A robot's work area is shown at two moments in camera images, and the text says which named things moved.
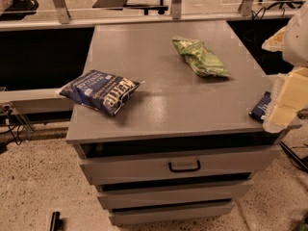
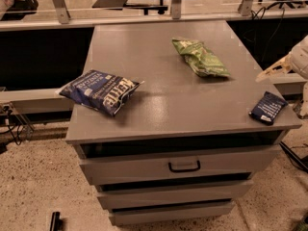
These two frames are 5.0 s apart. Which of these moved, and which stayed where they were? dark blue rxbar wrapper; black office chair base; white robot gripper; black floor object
Moved: white robot gripper
Stayed: black office chair base; black floor object; dark blue rxbar wrapper
